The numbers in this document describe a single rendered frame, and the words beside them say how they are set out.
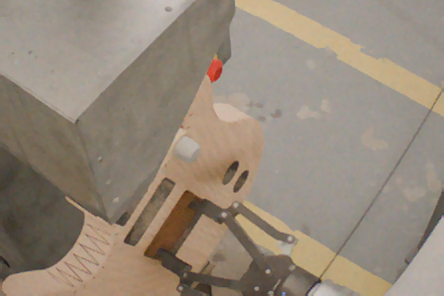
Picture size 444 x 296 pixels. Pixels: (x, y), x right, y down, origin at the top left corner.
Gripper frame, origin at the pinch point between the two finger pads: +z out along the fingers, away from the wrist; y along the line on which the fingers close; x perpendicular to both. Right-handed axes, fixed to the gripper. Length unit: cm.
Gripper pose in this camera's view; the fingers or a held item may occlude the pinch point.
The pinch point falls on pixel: (178, 229)
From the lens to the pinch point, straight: 97.8
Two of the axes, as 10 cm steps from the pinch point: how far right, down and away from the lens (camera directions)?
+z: -7.7, -4.3, 4.7
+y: 5.3, -8.4, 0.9
